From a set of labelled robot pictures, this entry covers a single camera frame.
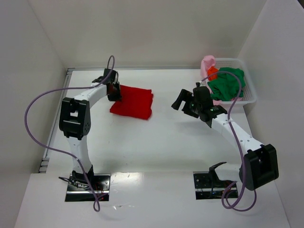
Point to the white plastic basket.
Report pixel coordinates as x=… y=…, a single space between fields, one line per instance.
x=249 y=92

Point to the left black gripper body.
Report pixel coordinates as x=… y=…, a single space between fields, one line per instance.
x=114 y=92

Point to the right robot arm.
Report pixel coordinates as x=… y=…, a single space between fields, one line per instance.
x=259 y=164

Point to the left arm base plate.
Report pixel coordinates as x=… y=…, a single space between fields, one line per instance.
x=80 y=191

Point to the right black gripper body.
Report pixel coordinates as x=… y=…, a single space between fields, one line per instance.
x=187 y=104

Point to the red t-shirt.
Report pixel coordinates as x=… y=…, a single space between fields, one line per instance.
x=135 y=102

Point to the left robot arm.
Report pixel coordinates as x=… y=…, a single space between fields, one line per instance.
x=75 y=122

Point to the pink t-shirt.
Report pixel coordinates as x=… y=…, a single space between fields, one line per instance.
x=206 y=63

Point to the orange t-shirt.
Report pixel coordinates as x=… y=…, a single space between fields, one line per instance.
x=212 y=73

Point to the green t-shirt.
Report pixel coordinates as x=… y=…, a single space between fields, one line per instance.
x=225 y=87

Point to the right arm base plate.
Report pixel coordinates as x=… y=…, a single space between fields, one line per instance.
x=205 y=189

